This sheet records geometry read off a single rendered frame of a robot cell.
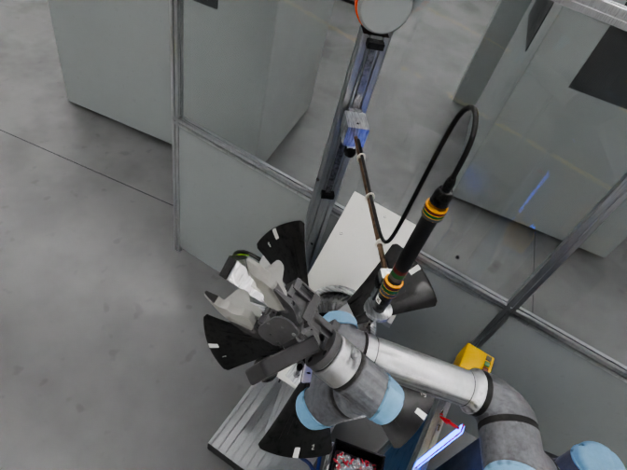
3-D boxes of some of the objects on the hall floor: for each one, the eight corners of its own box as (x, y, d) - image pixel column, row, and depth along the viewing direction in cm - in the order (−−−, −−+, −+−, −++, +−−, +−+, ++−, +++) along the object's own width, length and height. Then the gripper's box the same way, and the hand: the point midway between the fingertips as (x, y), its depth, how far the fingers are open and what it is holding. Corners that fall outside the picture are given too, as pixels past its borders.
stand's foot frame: (279, 352, 257) (281, 345, 252) (349, 398, 248) (353, 393, 242) (207, 449, 217) (207, 443, 211) (287, 509, 207) (290, 504, 201)
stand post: (267, 429, 228) (302, 338, 162) (282, 439, 227) (324, 352, 161) (262, 436, 225) (295, 348, 159) (277, 448, 224) (317, 362, 158)
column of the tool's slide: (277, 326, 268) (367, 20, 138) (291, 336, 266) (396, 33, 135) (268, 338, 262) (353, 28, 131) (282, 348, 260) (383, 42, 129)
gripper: (302, 344, 82) (215, 271, 78) (370, 310, 71) (273, 223, 67) (285, 384, 76) (189, 308, 71) (357, 352, 65) (249, 260, 60)
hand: (224, 282), depth 67 cm, fingers open, 11 cm apart
